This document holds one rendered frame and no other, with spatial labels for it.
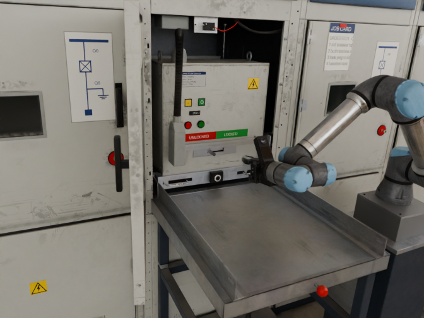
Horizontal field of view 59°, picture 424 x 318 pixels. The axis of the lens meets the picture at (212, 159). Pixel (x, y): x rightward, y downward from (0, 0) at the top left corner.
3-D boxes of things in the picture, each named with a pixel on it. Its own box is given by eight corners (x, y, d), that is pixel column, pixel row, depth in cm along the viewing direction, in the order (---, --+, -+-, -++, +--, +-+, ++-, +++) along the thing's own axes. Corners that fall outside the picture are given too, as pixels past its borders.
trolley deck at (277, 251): (387, 269, 127) (390, 253, 125) (223, 321, 102) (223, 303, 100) (274, 190, 184) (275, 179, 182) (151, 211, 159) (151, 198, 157)
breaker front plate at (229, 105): (260, 166, 181) (270, 64, 165) (164, 179, 161) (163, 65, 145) (259, 165, 182) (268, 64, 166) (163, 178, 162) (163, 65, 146)
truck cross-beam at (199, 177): (265, 175, 183) (266, 163, 181) (158, 190, 161) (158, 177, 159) (259, 171, 187) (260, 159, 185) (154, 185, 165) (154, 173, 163)
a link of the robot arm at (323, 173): (318, 154, 129) (292, 156, 125) (341, 166, 120) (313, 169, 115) (313, 175, 132) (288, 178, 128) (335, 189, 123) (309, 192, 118)
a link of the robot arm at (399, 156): (397, 170, 169) (405, 141, 165) (424, 182, 158) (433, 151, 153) (378, 172, 164) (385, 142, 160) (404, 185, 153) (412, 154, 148)
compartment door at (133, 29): (120, 306, 98) (105, -1, 73) (130, 200, 157) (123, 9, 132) (146, 304, 99) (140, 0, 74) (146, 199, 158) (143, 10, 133)
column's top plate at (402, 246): (385, 206, 186) (386, 202, 186) (448, 238, 160) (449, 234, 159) (336, 217, 173) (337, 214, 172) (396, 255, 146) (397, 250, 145)
